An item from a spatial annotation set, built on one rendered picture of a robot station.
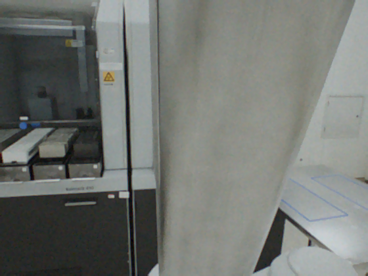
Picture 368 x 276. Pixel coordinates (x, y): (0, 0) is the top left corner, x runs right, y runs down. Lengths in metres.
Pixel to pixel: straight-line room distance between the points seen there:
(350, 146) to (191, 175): 3.29
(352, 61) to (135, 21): 2.34
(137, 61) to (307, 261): 1.12
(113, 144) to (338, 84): 2.35
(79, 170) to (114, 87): 0.41
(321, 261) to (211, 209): 0.34
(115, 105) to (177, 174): 1.23
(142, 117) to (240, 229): 1.23
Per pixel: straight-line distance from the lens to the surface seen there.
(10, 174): 1.48
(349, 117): 3.32
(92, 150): 1.44
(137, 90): 1.38
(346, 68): 3.21
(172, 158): 0.17
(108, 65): 1.38
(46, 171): 1.43
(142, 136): 1.42
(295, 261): 0.49
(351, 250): 0.85
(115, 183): 1.40
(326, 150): 3.26
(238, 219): 0.19
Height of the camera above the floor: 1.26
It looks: 15 degrees down
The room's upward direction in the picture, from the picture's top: 1 degrees clockwise
